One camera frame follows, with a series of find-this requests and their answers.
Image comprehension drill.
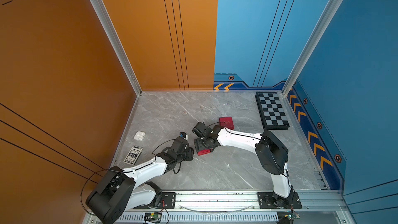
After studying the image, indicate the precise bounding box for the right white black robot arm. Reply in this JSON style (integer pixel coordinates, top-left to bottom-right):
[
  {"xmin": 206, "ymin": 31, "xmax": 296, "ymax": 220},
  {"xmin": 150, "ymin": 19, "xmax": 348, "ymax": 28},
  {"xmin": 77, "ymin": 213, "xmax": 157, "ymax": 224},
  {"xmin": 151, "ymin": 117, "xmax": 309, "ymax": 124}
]
[{"xmin": 192, "ymin": 122, "xmax": 295, "ymax": 208}]

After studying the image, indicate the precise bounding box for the left aluminium corner post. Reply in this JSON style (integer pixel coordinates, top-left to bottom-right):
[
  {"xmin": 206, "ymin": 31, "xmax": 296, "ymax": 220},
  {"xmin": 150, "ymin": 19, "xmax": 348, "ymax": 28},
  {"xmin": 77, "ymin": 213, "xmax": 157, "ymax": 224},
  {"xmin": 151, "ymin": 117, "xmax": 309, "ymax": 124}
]
[{"xmin": 90, "ymin": 0, "xmax": 142, "ymax": 96}]

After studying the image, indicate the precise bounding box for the right aluminium corner post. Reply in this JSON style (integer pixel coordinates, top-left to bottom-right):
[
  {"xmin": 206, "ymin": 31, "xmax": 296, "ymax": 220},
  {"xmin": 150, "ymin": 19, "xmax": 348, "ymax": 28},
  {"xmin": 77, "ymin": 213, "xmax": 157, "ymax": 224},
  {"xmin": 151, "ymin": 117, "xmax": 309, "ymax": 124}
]
[{"xmin": 282, "ymin": 0, "xmax": 343, "ymax": 96}]

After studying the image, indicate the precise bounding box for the left green circuit board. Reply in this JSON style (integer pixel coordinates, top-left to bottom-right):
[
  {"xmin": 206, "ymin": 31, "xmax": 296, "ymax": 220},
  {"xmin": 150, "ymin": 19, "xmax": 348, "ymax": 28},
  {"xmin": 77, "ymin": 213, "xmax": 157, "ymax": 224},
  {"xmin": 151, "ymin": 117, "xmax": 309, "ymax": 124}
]
[{"xmin": 144, "ymin": 212, "xmax": 162, "ymax": 224}]

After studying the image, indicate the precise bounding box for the red jewelry box lid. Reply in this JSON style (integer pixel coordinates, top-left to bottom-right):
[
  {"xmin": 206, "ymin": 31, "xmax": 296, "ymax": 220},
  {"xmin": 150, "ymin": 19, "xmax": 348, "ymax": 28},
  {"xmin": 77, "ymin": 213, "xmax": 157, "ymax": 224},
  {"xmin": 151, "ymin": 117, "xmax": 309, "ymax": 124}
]
[{"xmin": 219, "ymin": 117, "xmax": 235, "ymax": 130}]

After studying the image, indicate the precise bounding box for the green circuit board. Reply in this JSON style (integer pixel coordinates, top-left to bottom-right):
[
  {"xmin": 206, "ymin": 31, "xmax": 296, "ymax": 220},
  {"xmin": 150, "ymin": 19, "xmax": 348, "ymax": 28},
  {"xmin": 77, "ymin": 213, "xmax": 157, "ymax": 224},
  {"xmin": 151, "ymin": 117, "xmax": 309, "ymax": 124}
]
[
  {"xmin": 276, "ymin": 212, "xmax": 300, "ymax": 224},
  {"xmin": 144, "ymin": 212, "xmax": 162, "ymax": 224}
]

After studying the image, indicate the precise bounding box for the aluminium front rail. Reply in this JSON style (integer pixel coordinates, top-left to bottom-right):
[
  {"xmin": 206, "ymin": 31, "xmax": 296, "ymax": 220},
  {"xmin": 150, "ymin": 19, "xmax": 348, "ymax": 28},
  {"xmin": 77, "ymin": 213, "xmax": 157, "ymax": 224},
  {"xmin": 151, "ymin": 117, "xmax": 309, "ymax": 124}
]
[{"xmin": 162, "ymin": 190, "xmax": 348, "ymax": 213}]

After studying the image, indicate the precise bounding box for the white vented cable duct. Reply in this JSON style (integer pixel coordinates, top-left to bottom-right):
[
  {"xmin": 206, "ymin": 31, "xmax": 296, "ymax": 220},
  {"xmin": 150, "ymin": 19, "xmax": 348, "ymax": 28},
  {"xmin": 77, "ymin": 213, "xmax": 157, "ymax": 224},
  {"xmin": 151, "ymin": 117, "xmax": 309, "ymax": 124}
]
[{"xmin": 116, "ymin": 212, "xmax": 278, "ymax": 224}]

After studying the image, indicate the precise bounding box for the right green circuit board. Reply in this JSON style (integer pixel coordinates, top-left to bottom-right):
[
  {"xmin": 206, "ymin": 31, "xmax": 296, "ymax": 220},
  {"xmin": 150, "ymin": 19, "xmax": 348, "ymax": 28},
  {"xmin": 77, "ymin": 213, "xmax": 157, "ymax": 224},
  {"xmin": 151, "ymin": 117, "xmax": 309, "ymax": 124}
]
[{"xmin": 276, "ymin": 212, "xmax": 300, "ymax": 224}]

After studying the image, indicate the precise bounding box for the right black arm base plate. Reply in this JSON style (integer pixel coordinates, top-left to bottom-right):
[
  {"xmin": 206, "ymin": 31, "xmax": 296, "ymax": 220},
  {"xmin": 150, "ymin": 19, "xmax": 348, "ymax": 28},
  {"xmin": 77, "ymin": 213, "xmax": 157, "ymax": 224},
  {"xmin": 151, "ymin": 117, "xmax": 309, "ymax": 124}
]
[{"xmin": 257, "ymin": 192, "xmax": 302, "ymax": 209}]

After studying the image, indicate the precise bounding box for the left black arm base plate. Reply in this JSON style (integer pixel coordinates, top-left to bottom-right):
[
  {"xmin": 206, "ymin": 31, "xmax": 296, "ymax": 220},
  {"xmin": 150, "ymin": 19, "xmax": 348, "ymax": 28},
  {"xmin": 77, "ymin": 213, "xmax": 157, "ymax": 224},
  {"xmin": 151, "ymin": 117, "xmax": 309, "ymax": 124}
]
[{"xmin": 134, "ymin": 192, "xmax": 176, "ymax": 209}]

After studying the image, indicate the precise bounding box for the red jewelry box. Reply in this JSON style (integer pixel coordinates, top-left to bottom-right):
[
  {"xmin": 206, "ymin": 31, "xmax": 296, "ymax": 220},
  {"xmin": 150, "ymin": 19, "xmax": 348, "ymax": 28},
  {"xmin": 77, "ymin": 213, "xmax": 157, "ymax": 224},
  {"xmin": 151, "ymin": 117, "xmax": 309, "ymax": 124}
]
[{"xmin": 198, "ymin": 149, "xmax": 213, "ymax": 156}]

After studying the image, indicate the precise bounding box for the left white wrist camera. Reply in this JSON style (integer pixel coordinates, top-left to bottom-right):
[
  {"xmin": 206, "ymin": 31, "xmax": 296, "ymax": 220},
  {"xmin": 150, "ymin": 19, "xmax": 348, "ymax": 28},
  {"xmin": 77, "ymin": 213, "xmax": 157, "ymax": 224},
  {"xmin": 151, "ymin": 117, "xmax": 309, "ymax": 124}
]
[{"xmin": 179, "ymin": 132, "xmax": 188, "ymax": 140}]

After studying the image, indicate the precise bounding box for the white earbuds case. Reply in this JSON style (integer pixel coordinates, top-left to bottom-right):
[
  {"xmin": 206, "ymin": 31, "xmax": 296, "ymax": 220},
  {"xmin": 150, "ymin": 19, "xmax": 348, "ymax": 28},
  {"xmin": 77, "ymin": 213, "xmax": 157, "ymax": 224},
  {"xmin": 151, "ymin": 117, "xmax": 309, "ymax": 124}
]
[{"xmin": 133, "ymin": 131, "xmax": 146, "ymax": 142}]

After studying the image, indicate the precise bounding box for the aluminium corner post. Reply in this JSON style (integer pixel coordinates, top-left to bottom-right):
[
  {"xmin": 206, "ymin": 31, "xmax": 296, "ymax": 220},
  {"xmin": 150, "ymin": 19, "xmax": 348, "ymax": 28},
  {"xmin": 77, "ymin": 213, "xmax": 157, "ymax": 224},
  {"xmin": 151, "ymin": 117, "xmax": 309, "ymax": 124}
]
[
  {"xmin": 282, "ymin": 0, "xmax": 343, "ymax": 96},
  {"xmin": 90, "ymin": 0, "xmax": 142, "ymax": 96}
]

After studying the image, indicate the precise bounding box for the black white chessboard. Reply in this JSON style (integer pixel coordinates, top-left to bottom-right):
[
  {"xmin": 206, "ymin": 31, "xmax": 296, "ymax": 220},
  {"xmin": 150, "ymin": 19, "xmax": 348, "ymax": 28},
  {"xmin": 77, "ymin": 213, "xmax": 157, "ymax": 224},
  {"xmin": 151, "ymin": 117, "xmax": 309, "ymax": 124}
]
[{"xmin": 255, "ymin": 91, "xmax": 290, "ymax": 130}]

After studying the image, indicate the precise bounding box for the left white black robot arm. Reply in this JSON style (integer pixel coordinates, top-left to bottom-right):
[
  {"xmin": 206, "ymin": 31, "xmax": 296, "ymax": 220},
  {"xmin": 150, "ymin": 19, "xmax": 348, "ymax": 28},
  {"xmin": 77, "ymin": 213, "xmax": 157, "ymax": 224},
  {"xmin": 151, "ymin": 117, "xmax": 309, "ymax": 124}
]
[{"xmin": 85, "ymin": 136, "xmax": 195, "ymax": 224}]

